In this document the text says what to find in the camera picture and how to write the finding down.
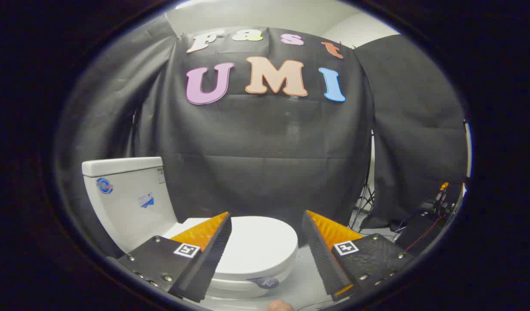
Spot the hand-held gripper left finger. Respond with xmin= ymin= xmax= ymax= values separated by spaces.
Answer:
xmin=106 ymin=212 xmax=232 ymax=303

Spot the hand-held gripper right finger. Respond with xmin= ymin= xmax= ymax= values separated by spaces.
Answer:
xmin=301 ymin=210 xmax=416 ymax=302

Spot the white toilet lid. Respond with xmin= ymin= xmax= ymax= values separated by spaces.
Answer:
xmin=182 ymin=216 xmax=299 ymax=280

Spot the black toilet lid pull handle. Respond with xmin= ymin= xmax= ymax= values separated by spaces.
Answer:
xmin=248 ymin=277 xmax=280 ymax=289

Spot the white toilet seat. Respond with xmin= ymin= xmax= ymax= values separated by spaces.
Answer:
xmin=209 ymin=259 xmax=297 ymax=292

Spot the white toilet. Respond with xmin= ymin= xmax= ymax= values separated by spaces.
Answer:
xmin=82 ymin=157 xmax=298 ymax=300

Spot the black backdrop cloth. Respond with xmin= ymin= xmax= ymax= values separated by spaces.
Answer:
xmin=55 ymin=15 xmax=469 ymax=260

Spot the white tank cover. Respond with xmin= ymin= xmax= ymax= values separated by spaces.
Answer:
xmin=82 ymin=157 xmax=164 ymax=177

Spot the thin red cable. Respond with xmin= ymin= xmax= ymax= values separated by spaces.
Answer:
xmin=404 ymin=215 xmax=444 ymax=252

